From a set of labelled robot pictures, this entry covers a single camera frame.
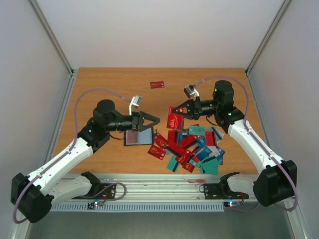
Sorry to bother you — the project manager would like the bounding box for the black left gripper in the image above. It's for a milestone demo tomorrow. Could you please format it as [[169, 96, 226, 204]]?
[[106, 111, 160, 131]]

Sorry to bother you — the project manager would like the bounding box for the red VIP card gold text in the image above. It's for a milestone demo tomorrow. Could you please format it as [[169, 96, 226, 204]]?
[[166, 106, 184, 130]]

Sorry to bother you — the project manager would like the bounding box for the black leather card holder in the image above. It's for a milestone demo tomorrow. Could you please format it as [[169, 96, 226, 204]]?
[[124, 128, 154, 146]]

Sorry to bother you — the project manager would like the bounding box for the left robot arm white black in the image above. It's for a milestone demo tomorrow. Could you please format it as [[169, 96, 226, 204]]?
[[10, 100, 160, 224]]

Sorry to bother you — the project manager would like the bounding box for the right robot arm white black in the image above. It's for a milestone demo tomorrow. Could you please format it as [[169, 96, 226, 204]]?
[[173, 76, 299, 211]]

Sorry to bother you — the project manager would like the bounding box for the teal VIP chip card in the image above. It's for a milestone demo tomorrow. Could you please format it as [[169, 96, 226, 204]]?
[[188, 125, 205, 136]]

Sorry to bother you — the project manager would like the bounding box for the black VIP card tilted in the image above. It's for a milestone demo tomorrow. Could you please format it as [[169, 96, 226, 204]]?
[[179, 129, 189, 136]]

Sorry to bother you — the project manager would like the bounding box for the red card black stripe upright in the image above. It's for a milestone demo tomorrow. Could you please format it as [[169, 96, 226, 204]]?
[[167, 129, 179, 144]]

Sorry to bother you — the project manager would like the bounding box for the blue card centre right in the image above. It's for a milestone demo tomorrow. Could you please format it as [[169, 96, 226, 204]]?
[[196, 137, 207, 147]]

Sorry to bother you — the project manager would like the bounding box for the red card stripe right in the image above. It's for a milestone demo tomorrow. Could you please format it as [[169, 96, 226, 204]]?
[[205, 131, 217, 146]]

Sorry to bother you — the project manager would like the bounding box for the lone red card far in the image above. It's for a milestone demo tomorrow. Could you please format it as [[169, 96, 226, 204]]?
[[150, 81, 164, 89]]

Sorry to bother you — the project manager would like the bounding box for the red card stripe centre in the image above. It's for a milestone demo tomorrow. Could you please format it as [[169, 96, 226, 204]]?
[[165, 135, 197, 157]]

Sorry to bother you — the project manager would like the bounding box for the red chip card bottom centre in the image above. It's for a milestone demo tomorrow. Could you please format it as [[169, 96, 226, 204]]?
[[176, 150, 191, 165]]

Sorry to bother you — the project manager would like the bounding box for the white patterned card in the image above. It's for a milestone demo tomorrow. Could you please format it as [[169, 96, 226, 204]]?
[[207, 146, 225, 160]]

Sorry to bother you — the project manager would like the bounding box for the teal card stripe bottom centre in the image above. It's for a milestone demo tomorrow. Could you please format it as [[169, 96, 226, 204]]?
[[166, 155, 180, 173]]

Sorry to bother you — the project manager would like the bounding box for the teal card stripe bottom right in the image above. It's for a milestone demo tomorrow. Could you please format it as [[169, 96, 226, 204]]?
[[200, 156, 219, 175]]

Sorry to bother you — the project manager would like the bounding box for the right controller board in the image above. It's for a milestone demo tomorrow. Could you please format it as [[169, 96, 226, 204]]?
[[223, 201, 241, 208]]

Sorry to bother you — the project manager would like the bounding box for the controller board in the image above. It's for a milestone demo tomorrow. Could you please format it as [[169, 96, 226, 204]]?
[[223, 201, 241, 208], [87, 201, 104, 210]]

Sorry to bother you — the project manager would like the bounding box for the left controller board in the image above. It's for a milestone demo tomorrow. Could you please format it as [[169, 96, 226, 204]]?
[[87, 201, 104, 210]]

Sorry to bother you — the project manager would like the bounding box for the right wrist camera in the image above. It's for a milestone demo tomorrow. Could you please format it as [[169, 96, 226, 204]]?
[[184, 85, 199, 99]]

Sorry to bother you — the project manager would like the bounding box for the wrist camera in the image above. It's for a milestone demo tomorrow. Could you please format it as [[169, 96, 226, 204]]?
[[184, 85, 199, 99], [129, 95, 142, 116]]

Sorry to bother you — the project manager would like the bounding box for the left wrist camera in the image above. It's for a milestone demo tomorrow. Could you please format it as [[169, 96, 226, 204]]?
[[129, 95, 142, 116]]

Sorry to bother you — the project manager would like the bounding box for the aluminium rail frame front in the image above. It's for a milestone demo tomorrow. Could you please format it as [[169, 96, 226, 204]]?
[[23, 173, 297, 202]]

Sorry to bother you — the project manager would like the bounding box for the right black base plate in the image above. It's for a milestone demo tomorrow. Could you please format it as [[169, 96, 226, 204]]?
[[202, 183, 249, 200]]

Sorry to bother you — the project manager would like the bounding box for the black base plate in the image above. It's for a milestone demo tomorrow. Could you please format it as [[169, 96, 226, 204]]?
[[73, 183, 117, 200], [202, 183, 249, 200]]

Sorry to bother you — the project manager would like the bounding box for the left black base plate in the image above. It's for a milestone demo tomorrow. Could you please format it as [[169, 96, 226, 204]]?
[[73, 183, 117, 200]]

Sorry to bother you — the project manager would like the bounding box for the grey slotted cable duct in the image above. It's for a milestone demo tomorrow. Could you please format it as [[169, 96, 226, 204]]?
[[51, 202, 224, 213]]

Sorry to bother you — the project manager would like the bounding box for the right aluminium corner post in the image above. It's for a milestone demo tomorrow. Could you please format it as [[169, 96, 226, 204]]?
[[245, 0, 293, 77]]

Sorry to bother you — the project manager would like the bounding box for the aluminium corner post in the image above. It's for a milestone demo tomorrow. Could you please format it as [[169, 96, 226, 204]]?
[[245, 0, 293, 77], [28, 0, 74, 76]]

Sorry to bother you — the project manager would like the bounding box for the left aluminium corner post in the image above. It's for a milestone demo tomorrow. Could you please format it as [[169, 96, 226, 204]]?
[[28, 0, 74, 76]]

